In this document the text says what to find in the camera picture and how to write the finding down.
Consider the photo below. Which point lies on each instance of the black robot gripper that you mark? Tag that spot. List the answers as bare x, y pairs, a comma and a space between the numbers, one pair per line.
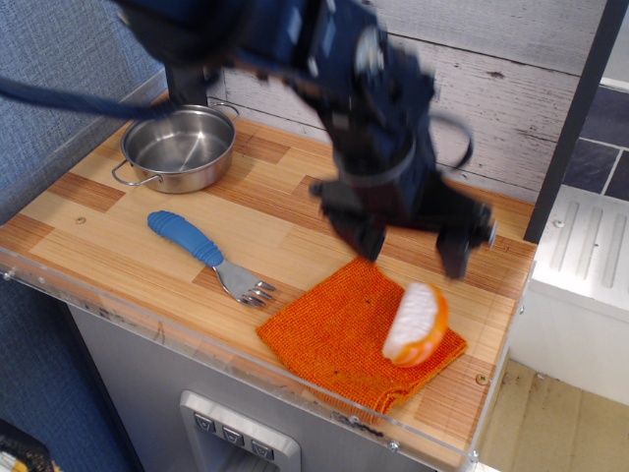
412, 194

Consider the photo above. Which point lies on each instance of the salmon nigiri sushi toy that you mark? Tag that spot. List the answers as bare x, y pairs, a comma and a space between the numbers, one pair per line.
418, 326

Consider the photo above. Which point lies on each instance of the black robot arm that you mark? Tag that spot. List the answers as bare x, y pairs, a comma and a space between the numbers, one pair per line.
372, 98

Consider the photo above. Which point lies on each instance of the orange knitted cloth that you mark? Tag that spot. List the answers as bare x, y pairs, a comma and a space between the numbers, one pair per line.
332, 337

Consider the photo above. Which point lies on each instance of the white grooved side unit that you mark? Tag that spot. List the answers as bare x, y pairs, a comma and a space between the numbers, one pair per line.
573, 320

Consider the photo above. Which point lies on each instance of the small stainless steel pot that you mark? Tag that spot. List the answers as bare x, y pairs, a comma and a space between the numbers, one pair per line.
185, 152

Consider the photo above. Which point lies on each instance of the grey cabinet with button panel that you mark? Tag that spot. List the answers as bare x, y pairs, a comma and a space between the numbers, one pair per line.
189, 404

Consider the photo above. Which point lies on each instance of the clear acrylic table guard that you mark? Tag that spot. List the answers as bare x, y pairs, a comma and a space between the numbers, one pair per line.
452, 408

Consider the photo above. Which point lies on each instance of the blue handled metal fork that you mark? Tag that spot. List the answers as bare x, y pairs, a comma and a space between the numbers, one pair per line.
241, 284

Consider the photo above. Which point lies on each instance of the dark metal frame post right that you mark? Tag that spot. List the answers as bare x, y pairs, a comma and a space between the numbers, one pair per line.
609, 27

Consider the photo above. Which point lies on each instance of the dark metal frame post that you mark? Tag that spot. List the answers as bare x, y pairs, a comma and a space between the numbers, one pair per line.
609, 27
186, 85

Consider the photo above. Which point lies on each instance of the dark metal frame post left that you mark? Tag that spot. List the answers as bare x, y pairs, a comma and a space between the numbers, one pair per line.
186, 85

